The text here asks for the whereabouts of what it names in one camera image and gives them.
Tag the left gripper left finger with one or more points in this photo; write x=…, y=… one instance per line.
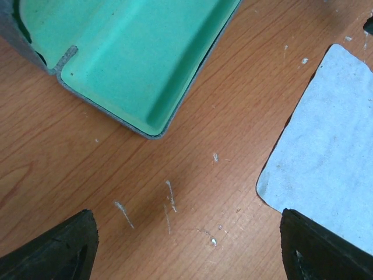
x=66, y=251

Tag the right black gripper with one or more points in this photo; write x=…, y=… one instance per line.
x=368, y=25

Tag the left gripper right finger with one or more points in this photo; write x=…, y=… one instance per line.
x=311, y=251

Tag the light-blue cleaning cloth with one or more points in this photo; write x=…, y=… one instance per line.
x=321, y=165

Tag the grey-blue glasses case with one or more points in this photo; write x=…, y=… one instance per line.
x=133, y=60

